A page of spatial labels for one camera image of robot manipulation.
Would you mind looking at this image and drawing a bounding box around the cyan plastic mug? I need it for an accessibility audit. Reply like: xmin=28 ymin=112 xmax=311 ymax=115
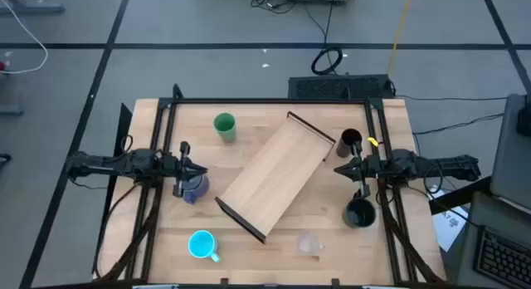
xmin=188 ymin=229 xmax=221 ymax=263

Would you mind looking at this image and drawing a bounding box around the coiled black cable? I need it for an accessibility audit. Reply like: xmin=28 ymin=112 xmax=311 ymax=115
xmin=310 ymin=47 xmax=344 ymax=76

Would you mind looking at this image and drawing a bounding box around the black computer case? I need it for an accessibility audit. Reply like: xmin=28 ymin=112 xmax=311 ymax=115
xmin=288 ymin=74 xmax=396 ymax=101

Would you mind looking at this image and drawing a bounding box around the purple insulated mug with lid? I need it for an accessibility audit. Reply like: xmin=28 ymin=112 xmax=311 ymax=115
xmin=182 ymin=172 xmax=211 ymax=205

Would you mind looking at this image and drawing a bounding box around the black keyboard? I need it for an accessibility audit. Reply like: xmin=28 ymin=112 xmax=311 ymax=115
xmin=473 ymin=225 xmax=531 ymax=289

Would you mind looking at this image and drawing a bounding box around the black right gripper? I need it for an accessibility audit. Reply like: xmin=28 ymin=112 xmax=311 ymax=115
xmin=334 ymin=141 xmax=381 ymax=198

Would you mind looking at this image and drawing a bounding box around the yellow cable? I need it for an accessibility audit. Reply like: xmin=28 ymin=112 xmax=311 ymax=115
xmin=386 ymin=0 xmax=414 ymax=77

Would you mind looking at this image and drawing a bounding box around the black aluminium table frame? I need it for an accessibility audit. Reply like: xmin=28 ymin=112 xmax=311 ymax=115
xmin=91 ymin=83 xmax=447 ymax=287

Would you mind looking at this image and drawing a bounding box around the light grey cabinet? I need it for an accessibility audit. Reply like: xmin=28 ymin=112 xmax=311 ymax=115
xmin=489 ymin=92 xmax=531 ymax=215

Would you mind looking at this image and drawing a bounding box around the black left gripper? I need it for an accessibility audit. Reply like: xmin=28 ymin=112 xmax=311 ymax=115
xmin=163 ymin=141 xmax=208 ymax=198

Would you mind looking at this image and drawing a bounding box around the black device on cabinet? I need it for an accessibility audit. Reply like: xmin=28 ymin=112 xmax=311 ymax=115
xmin=516 ymin=107 xmax=531 ymax=137

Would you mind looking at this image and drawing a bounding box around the white cable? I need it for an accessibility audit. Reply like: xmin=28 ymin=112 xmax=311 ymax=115
xmin=0 ymin=0 xmax=49 ymax=76

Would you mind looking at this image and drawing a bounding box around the white paper sheet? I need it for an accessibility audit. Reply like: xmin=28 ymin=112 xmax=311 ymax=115
xmin=426 ymin=184 xmax=470 ymax=252

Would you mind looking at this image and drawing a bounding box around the tall black tumbler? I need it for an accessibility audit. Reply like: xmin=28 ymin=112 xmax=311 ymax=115
xmin=335 ymin=128 xmax=363 ymax=159

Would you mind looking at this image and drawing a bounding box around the wooden shelf with black legs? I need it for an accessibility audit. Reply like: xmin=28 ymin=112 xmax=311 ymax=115
xmin=214 ymin=110 xmax=336 ymax=244

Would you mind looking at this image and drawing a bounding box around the black floor cable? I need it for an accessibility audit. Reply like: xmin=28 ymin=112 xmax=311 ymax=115
xmin=396 ymin=93 xmax=508 ymax=102
xmin=412 ymin=112 xmax=505 ymax=136
xmin=324 ymin=0 xmax=336 ymax=49

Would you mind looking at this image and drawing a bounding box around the dark grey desk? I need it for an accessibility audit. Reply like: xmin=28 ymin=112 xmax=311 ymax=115
xmin=455 ymin=191 xmax=531 ymax=289

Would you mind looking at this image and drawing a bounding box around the dark blue speckled enamel mug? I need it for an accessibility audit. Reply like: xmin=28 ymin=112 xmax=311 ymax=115
xmin=342 ymin=189 xmax=378 ymax=230

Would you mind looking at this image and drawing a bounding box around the grey metal table foot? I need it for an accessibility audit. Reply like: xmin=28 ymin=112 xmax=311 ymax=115
xmin=0 ymin=0 xmax=66 ymax=15
xmin=0 ymin=104 xmax=25 ymax=117

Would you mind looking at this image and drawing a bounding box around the green plastic cup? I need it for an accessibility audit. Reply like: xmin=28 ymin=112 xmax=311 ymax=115
xmin=213 ymin=112 xmax=237 ymax=144

